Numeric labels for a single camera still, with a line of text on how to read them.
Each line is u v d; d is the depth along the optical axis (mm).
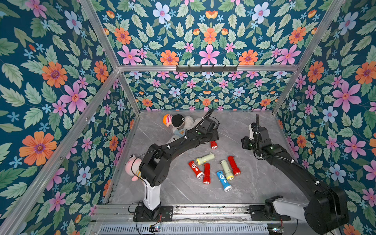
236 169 862
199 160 884
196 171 859
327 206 390
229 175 836
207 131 694
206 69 916
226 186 787
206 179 831
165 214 739
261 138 627
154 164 509
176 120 1047
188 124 1041
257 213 732
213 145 973
